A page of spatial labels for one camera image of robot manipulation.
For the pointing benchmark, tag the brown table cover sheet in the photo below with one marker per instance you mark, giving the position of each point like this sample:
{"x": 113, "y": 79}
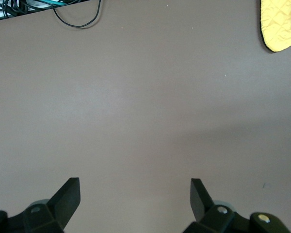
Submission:
{"x": 135, "y": 97}

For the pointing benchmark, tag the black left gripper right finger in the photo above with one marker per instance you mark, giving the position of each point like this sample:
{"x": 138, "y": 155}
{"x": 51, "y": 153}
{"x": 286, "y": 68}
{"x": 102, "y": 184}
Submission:
{"x": 203, "y": 208}

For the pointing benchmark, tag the yellow quilted oven mitt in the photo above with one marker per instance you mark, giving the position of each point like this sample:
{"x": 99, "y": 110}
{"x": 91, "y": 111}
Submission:
{"x": 279, "y": 24}

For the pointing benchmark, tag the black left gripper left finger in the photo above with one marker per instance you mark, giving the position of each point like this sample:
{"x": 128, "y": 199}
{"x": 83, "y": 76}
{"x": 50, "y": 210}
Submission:
{"x": 63, "y": 206}

